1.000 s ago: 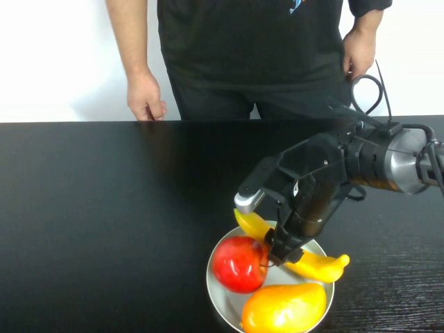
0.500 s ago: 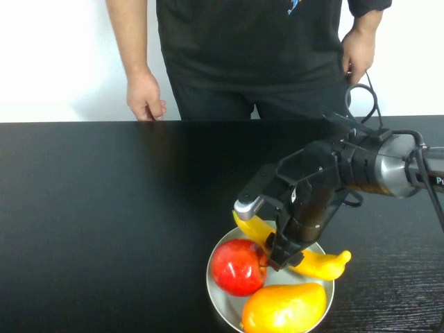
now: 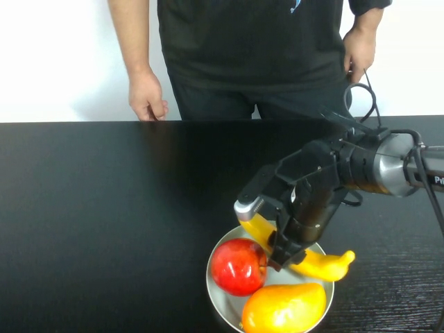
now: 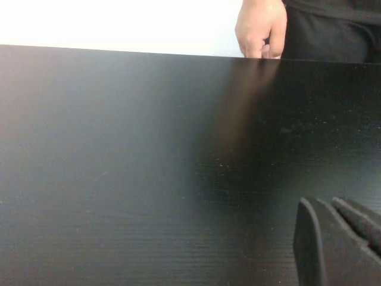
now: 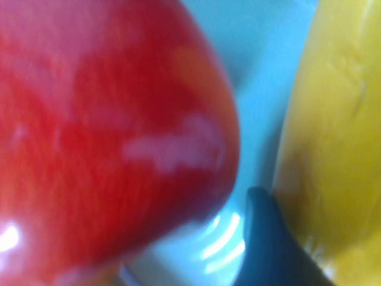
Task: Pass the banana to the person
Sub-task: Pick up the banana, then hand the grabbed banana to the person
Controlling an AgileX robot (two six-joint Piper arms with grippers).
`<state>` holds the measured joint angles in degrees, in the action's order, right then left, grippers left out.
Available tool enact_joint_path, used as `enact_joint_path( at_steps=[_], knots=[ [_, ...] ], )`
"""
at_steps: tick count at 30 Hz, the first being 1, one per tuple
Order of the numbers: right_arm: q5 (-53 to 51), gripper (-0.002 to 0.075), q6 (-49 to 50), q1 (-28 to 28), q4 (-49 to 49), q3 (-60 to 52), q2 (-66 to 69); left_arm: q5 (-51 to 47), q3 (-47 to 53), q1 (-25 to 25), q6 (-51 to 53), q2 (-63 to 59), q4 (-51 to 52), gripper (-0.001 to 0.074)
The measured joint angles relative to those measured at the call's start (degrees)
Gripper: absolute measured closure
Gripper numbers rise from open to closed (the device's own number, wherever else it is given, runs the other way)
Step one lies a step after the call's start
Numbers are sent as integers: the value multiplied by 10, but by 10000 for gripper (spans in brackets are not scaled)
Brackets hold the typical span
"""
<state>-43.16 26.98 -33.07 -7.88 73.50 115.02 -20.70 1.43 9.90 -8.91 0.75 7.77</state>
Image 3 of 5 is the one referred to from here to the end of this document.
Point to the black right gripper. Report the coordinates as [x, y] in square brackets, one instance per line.
[312, 208]

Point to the yellow plastic banana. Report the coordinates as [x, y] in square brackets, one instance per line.
[326, 267]

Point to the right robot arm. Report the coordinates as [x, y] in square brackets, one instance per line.
[392, 166]

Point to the person's right forearm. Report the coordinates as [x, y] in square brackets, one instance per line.
[132, 34]

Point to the person's left forearm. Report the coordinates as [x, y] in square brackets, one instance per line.
[369, 21]

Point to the person's black clothed torso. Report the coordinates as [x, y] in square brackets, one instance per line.
[249, 52]

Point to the person's right hand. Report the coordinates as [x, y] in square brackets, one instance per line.
[145, 93]

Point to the person's left hand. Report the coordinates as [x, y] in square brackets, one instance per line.
[360, 52]

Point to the red apple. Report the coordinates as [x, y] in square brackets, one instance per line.
[237, 267]

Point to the orange yellow mango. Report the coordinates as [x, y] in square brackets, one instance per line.
[284, 308]

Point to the black zip tie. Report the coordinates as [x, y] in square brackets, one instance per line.
[373, 100]

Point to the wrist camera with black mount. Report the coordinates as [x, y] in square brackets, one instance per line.
[253, 208]

